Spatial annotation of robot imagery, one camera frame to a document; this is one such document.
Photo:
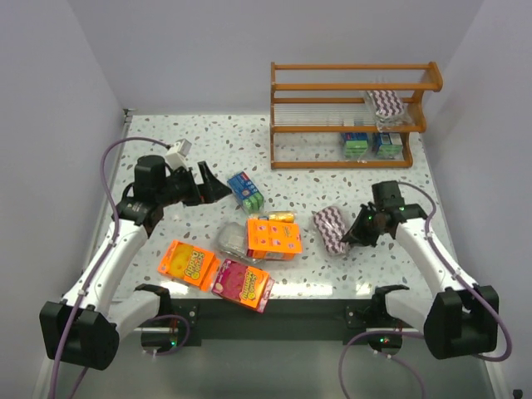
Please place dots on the pink Scrub Mommy box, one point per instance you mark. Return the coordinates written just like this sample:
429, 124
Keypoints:
244, 285

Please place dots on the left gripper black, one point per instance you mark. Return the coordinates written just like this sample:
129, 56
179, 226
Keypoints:
199, 188

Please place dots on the pink grey zigzag sponge pack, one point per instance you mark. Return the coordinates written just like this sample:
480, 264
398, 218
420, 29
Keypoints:
387, 108

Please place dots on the orange wooden shelf rack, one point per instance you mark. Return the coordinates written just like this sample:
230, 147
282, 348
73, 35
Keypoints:
311, 105

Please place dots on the blue green sponge pack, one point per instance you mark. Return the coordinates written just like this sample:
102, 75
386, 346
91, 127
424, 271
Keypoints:
354, 144
387, 146
246, 192

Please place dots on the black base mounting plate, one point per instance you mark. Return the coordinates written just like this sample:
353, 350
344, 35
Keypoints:
282, 320

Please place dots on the orange Scrub Mommy box back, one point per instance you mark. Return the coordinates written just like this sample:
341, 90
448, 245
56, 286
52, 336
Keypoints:
273, 240

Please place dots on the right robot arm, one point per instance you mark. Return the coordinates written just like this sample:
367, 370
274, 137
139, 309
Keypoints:
460, 318

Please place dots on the yellow sponge pack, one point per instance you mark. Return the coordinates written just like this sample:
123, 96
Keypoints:
277, 216

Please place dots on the orange Scrub Daddy box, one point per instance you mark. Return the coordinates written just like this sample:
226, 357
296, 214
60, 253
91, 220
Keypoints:
190, 264

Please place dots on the silver scourer pack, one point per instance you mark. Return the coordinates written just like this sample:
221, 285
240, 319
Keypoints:
231, 239

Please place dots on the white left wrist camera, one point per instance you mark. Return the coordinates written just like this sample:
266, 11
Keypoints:
176, 155

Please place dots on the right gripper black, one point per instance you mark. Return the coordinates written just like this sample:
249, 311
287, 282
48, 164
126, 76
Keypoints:
366, 227

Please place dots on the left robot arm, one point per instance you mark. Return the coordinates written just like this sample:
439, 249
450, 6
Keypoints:
83, 328

